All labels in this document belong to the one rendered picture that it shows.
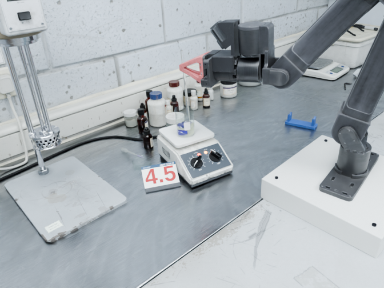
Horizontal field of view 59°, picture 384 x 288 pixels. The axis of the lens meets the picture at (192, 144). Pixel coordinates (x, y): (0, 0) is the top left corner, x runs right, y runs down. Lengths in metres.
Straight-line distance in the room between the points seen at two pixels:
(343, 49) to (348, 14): 1.14
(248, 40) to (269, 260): 0.44
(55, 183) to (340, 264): 0.69
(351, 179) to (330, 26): 0.33
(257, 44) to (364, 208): 0.40
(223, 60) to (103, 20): 0.55
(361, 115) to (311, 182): 0.18
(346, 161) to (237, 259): 0.32
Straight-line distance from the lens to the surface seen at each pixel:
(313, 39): 0.72
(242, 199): 0.83
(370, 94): 0.75
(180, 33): 1.42
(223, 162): 0.89
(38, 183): 0.99
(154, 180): 0.88
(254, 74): 0.77
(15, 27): 0.72
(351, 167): 0.82
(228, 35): 0.77
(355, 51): 1.83
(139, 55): 1.30
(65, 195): 0.91
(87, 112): 1.19
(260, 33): 0.75
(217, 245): 0.72
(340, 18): 0.71
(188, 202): 0.82
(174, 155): 0.89
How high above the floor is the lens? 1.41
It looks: 29 degrees down
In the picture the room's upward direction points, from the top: 3 degrees counter-clockwise
